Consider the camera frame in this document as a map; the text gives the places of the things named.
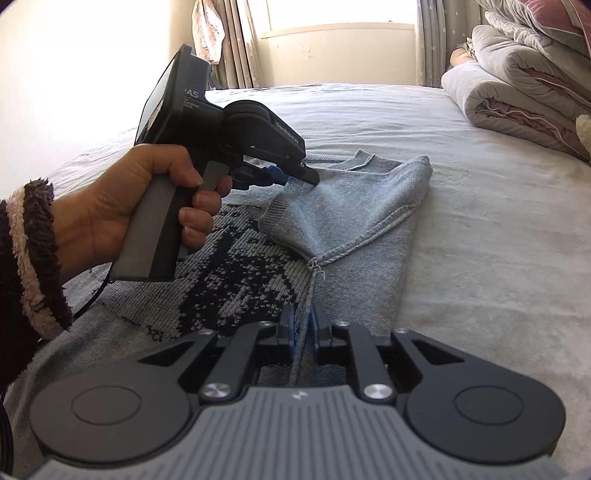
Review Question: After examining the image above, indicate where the pink hanging cloth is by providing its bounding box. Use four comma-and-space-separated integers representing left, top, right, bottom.
191, 0, 227, 65

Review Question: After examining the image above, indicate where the folded grey pink quilt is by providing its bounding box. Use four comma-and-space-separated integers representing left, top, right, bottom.
441, 58, 591, 163

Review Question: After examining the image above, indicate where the grey curtain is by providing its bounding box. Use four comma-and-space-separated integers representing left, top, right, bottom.
416, 0, 486, 89
217, 0, 267, 89

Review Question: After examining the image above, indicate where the person's left hand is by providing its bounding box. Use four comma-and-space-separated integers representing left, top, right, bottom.
53, 143, 234, 282

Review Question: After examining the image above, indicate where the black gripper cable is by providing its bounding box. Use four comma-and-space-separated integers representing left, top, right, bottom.
69, 274, 114, 320

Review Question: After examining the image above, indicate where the white plush toy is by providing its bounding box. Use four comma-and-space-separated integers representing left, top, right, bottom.
575, 114, 591, 163

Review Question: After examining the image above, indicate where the mauve pillow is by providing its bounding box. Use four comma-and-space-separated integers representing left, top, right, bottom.
478, 0, 591, 52

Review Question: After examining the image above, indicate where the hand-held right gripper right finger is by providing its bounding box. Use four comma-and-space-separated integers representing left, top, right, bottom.
311, 304, 465, 401

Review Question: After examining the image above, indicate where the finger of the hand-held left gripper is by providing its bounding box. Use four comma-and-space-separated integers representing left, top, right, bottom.
276, 159, 321, 186
233, 165, 286, 190

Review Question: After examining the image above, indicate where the bed with grey sheet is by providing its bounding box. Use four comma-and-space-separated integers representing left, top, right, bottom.
46, 82, 591, 468

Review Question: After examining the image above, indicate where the grey knit sweater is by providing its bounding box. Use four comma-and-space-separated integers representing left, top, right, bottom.
2, 150, 435, 418

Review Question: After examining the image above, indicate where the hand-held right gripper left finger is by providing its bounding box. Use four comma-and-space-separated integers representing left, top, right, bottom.
133, 305, 297, 402

